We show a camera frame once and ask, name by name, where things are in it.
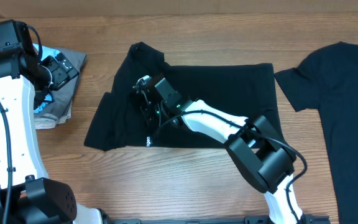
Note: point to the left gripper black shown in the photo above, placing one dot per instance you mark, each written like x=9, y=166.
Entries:
x=64, y=72

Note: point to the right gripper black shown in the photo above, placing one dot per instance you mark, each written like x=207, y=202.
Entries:
x=146, y=109

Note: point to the black polo shirt Sydrogen logo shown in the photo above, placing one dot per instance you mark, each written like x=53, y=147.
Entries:
x=241, y=90

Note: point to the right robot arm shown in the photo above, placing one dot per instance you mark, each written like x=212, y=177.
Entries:
x=261, y=156

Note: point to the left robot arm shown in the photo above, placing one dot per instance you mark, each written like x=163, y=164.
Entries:
x=27, y=194

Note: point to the folded light blue shirt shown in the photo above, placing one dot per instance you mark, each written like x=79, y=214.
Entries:
x=41, y=101

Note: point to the folded grey garment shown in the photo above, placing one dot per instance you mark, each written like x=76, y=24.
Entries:
x=12, y=88

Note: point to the folded beige garment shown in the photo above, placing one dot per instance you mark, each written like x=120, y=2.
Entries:
x=47, y=116

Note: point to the black t-shirt white label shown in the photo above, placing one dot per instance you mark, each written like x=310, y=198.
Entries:
x=327, y=81

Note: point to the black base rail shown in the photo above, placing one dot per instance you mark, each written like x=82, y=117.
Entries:
x=309, y=219

